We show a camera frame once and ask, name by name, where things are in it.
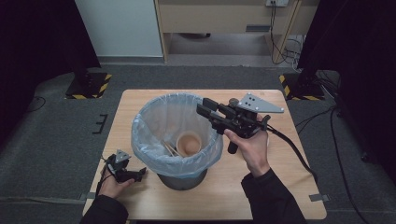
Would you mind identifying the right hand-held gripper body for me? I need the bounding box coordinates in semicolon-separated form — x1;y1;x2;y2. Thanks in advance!
211;92;285;155

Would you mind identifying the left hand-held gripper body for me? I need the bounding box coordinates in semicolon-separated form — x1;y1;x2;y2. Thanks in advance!
106;148;135;184

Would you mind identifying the blue plastic bin liner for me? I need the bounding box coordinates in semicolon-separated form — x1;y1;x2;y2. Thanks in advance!
130;92;224;180

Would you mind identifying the brown paper cup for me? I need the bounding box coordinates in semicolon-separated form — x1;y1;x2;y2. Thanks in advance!
176;131;203;158

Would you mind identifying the dark grey trash bin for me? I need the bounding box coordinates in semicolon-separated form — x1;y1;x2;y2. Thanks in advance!
157;169;209;191

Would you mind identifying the person's left hand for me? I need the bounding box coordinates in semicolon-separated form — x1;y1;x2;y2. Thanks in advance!
97;166;135;200

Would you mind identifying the person's right hand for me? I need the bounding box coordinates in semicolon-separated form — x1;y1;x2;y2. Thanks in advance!
223;128;271;178

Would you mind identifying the black stand with striped base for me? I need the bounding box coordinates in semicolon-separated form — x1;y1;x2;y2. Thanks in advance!
278;46;326;102
64;46;113;101

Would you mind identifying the light wooden desk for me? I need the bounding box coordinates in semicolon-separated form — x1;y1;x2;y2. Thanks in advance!
153;0;321;63

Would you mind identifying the black curtain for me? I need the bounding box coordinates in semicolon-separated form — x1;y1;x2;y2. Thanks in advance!
0;0;101;147
297;0;396;185

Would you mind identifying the left hand-held gripper cable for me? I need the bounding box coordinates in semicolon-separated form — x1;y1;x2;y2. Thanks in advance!
93;155;110;198

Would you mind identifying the hand-held gripper cable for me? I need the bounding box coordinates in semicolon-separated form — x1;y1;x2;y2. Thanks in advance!
266;124;319;185
93;155;110;198

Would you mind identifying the right hand-held gripper cable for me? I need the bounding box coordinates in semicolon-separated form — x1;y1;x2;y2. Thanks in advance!
266;124;319;185

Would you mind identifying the tangle of black cables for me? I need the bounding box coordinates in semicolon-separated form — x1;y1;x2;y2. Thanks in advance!
269;2;304;71

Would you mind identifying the thin black floor cable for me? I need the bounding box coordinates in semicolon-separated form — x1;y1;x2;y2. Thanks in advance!
25;95;48;114

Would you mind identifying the long black floor cable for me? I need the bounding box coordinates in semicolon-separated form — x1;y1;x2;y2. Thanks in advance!
294;105;372;224

